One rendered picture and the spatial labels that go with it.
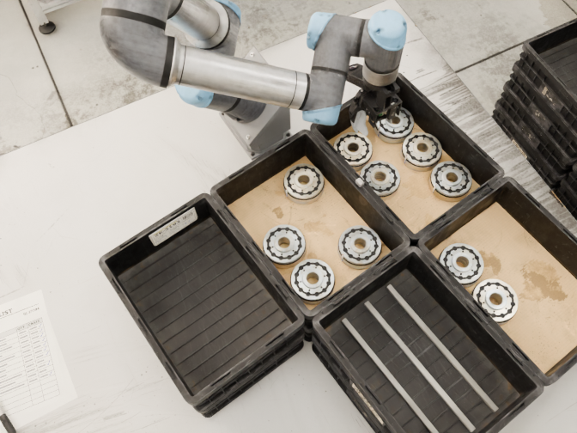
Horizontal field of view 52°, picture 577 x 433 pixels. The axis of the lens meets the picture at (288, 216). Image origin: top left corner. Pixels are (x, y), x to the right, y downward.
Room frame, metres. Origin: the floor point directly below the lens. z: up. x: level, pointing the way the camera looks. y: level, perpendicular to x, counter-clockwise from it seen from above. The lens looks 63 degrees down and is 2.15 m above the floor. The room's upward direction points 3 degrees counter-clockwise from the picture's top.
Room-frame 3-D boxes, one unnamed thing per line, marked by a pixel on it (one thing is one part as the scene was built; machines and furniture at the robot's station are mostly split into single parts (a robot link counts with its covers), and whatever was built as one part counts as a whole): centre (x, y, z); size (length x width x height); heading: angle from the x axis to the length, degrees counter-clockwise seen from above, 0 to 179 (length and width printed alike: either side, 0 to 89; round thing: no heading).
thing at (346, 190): (0.61, -0.04, 0.87); 0.40 x 0.30 x 0.11; 34
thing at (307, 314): (0.61, -0.04, 0.92); 0.40 x 0.30 x 0.02; 34
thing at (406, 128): (0.91, -0.29, 0.86); 0.10 x 0.10 x 0.01
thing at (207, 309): (0.44, 0.20, 0.87); 0.40 x 0.30 x 0.11; 34
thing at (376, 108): (0.82, -0.22, 1.09); 0.09 x 0.08 x 0.12; 27
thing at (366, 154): (0.83, -0.18, 0.86); 0.10 x 0.10 x 0.01
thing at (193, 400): (0.44, 0.20, 0.92); 0.40 x 0.30 x 0.02; 34
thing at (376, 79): (0.83, -0.21, 1.17); 0.08 x 0.08 x 0.05
